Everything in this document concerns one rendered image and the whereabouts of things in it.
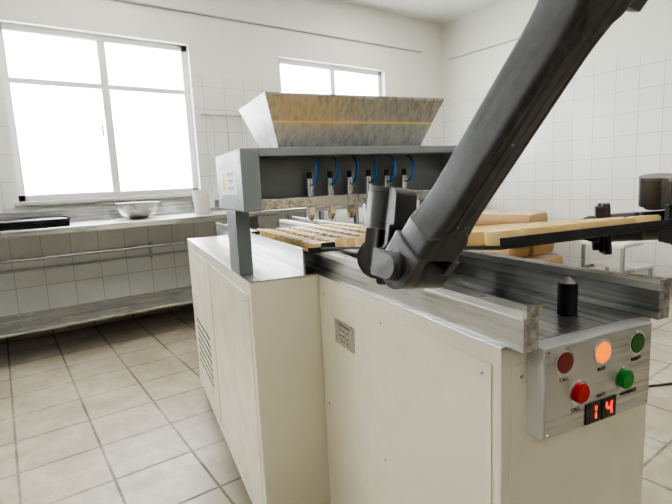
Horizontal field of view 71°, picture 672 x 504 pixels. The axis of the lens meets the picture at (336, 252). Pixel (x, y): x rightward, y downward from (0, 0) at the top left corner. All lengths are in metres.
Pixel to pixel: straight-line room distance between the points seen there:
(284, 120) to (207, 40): 3.51
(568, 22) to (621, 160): 4.80
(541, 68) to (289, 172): 0.94
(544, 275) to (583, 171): 4.40
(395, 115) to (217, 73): 3.42
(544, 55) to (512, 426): 0.52
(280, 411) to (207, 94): 3.67
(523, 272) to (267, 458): 0.84
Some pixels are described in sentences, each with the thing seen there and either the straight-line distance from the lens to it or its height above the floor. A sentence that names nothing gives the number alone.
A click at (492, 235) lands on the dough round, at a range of 0.68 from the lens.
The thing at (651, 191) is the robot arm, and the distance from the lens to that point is 1.07.
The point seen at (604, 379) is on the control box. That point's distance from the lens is 0.85.
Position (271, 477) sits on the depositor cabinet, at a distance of 1.46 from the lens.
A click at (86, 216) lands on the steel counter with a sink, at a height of 0.91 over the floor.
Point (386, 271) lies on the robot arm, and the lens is 0.58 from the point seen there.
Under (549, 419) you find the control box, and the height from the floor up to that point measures 0.73.
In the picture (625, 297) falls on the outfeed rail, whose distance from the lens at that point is 0.95.
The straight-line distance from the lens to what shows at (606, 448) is 0.97.
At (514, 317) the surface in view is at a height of 0.89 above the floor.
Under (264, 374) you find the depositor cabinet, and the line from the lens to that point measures 1.32.
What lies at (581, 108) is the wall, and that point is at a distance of 5.47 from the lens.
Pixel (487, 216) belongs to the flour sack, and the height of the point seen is 0.68.
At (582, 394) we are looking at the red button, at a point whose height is 0.76.
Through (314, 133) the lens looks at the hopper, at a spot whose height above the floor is 1.22.
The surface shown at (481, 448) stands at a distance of 0.82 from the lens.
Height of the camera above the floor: 1.08
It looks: 8 degrees down
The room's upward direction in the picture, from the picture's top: 3 degrees counter-clockwise
